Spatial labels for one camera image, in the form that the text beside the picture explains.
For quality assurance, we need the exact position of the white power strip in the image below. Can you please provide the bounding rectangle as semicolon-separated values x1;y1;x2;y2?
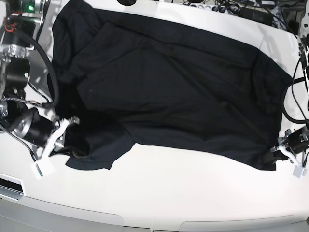
165;0;217;6

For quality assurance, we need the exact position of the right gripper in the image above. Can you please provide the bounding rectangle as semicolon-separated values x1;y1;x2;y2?
28;113;55;147

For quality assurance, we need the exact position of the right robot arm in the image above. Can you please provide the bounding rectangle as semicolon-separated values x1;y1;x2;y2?
0;0;67;160

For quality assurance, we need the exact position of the black t-shirt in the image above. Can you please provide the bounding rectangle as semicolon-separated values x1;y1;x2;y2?
52;0;292;171

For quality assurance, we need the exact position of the white table slot panel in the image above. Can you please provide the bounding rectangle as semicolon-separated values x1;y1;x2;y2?
0;174;26;201

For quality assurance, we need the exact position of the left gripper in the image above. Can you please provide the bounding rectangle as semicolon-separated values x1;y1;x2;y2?
278;128;309;157

